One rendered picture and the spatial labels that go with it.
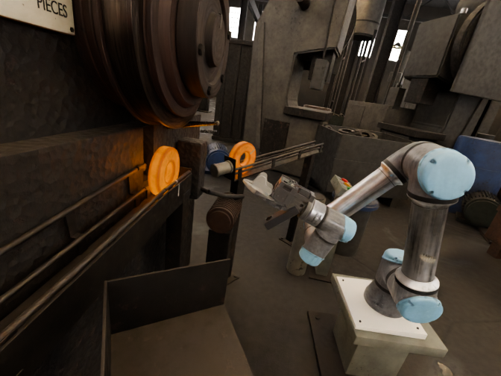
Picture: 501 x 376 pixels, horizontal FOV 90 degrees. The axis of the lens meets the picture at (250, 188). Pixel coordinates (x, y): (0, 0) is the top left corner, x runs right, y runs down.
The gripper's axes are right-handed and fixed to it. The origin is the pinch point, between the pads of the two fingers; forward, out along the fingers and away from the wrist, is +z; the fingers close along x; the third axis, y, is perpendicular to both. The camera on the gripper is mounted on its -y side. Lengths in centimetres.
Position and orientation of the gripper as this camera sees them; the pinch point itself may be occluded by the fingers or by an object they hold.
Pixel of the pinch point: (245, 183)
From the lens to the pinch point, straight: 76.8
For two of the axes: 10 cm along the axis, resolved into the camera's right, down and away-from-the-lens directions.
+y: 4.5, -8.2, -3.7
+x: -1.5, 3.4, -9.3
